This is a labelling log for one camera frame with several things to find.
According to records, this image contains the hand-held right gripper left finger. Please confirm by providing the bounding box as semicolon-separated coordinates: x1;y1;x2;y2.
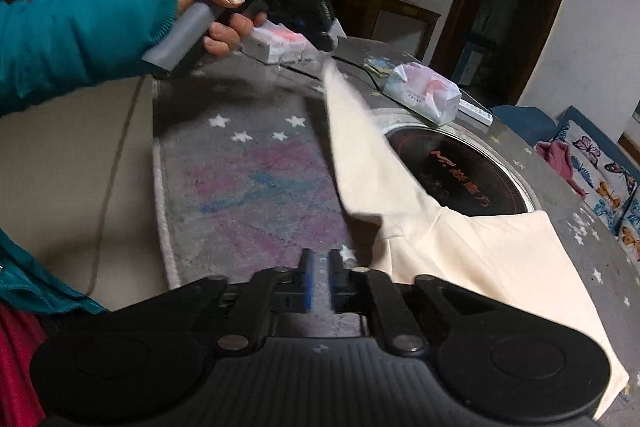
167;249;317;355

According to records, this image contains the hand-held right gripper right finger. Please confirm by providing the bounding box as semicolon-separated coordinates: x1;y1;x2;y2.
327;249;482;356

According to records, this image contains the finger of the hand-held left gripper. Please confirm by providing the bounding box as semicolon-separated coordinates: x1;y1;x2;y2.
319;6;349;56

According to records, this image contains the cream garment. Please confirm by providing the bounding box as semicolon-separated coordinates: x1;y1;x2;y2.
320;56;631;419

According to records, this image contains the person's left forearm teal sleeve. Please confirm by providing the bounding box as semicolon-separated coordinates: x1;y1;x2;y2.
0;0;181;118

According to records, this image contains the wooden side table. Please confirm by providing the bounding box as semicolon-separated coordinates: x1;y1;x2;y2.
324;0;442;60

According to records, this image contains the colourful sticker card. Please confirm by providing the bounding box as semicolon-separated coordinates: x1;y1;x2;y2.
364;57;397;80

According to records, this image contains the white pink tissue pack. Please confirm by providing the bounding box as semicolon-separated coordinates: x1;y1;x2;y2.
382;62;462;126

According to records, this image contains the white remote control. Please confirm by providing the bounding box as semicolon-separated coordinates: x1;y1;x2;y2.
457;99;495;128

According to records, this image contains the round black induction hob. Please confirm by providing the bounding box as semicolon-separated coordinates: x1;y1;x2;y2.
384;122;544;219

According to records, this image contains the blue sofa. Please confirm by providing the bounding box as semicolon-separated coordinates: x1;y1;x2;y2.
489;104;640;270

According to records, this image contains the pink garment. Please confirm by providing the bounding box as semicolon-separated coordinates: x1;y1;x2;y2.
534;141;590;198

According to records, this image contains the person's teal jacket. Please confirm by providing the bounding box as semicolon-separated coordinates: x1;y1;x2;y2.
0;227;108;317

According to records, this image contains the person's red clothing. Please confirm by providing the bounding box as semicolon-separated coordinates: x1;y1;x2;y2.
0;301;47;427

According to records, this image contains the black cable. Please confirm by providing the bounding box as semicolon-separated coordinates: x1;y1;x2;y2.
329;53;388;92

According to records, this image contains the brown door frame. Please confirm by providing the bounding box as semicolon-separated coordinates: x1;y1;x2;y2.
431;0;584;108

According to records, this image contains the thin hanging cable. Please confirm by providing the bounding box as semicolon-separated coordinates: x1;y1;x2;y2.
82;69;148;299

